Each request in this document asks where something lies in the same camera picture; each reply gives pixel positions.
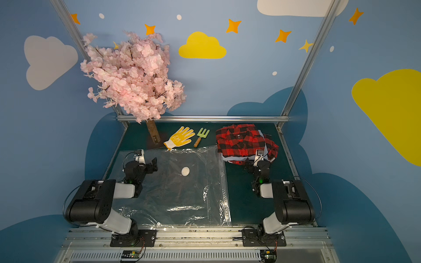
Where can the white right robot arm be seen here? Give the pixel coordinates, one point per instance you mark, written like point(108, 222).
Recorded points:
point(292, 205)

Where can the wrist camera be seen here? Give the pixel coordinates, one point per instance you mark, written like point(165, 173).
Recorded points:
point(259, 155)
point(139, 156)

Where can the aluminium frame post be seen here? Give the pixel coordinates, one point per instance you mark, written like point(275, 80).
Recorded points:
point(67, 19)
point(312, 55)

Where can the pink artificial blossom tree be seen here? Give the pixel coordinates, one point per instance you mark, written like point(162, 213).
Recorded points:
point(134, 76)

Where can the yellow work glove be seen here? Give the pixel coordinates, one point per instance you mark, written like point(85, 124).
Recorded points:
point(180, 138)

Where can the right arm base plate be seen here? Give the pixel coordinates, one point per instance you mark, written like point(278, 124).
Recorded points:
point(253, 238)

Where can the green garden hand fork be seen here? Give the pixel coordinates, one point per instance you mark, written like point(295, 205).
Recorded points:
point(202, 134)

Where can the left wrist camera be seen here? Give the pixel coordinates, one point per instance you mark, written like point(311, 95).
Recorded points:
point(139, 156)

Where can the light blue shirt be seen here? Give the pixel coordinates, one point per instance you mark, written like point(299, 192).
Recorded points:
point(241, 146)

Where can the right aluminium frame post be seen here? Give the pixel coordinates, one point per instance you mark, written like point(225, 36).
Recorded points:
point(312, 55)

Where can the aluminium mounting rail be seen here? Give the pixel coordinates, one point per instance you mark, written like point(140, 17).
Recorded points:
point(199, 245)

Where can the left green circuit board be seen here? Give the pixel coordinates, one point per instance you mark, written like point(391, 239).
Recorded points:
point(130, 255)

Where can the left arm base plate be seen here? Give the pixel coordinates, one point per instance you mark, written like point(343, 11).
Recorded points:
point(140, 238)

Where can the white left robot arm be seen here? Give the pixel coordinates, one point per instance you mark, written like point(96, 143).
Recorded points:
point(92, 203)

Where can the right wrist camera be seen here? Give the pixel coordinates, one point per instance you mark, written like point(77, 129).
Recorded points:
point(259, 155)

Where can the left aluminium frame post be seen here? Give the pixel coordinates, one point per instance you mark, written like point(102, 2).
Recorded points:
point(67, 19)

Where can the white round bag valve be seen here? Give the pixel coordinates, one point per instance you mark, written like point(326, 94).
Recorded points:
point(185, 171)

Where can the green circuit board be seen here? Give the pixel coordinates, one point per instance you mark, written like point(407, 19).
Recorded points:
point(267, 256)
point(130, 255)

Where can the right green circuit board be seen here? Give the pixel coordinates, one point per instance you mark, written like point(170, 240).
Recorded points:
point(267, 256)

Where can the aluminium frame back bar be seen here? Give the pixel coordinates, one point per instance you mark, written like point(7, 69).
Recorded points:
point(241, 119)

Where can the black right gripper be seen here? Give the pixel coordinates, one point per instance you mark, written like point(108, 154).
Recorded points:
point(260, 164)

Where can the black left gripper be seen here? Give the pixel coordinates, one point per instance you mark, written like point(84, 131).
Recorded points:
point(150, 165)

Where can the clear plastic vacuum bag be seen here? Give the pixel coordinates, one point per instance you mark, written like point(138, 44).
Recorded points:
point(169, 199)

